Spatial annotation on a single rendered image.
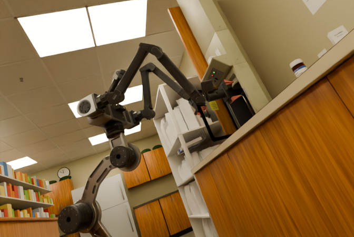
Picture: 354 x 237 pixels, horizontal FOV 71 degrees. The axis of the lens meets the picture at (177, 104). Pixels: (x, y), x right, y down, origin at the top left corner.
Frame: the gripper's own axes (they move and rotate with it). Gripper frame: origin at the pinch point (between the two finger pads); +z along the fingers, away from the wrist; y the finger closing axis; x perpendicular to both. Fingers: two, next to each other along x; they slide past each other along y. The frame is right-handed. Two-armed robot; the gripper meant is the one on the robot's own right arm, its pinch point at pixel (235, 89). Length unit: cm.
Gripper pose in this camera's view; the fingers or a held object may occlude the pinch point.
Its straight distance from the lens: 156.7
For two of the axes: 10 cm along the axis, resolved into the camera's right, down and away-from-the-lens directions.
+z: 9.2, -2.7, 2.8
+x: -1.5, 4.1, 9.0
